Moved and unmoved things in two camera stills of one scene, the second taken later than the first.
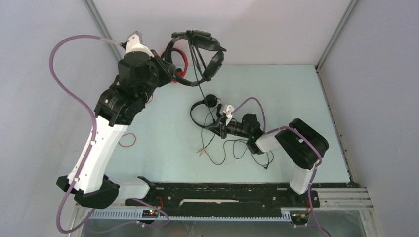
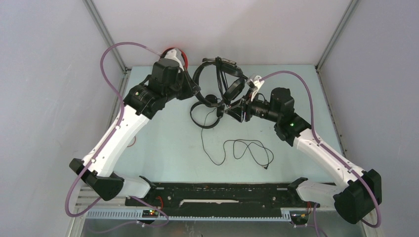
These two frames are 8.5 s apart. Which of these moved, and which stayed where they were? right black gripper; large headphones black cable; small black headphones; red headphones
Moved: right black gripper; large headphones black cable
Stayed: small black headphones; red headphones
